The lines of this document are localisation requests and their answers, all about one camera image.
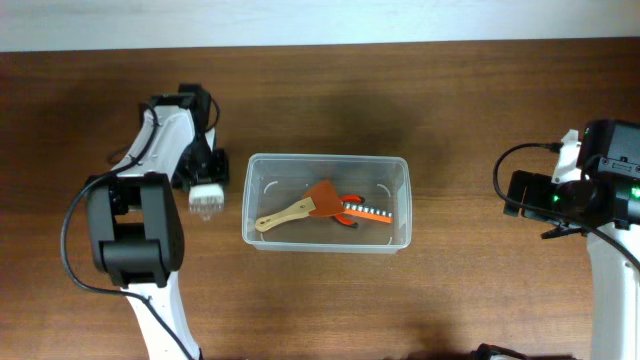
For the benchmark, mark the clear case of coloured screwdrivers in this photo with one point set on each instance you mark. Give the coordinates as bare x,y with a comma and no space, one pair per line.
206,200

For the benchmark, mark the orange scraper with wooden handle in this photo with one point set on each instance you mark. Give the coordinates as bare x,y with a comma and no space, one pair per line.
321,200

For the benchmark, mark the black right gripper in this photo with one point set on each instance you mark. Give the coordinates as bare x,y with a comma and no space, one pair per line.
537,184

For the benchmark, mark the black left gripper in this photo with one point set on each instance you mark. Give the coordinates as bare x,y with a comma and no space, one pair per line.
218,173

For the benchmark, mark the clear plastic storage container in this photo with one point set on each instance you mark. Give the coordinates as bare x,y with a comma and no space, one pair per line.
276,181

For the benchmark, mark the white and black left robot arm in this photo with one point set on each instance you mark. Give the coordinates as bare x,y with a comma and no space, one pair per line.
136,235

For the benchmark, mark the orange holder of drill bits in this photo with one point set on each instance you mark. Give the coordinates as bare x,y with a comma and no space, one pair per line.
365,212

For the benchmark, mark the red handled small pliers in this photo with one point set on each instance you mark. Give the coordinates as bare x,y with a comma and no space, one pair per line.
342,219

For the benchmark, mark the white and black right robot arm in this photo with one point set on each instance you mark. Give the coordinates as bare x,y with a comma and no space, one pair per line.
609,157

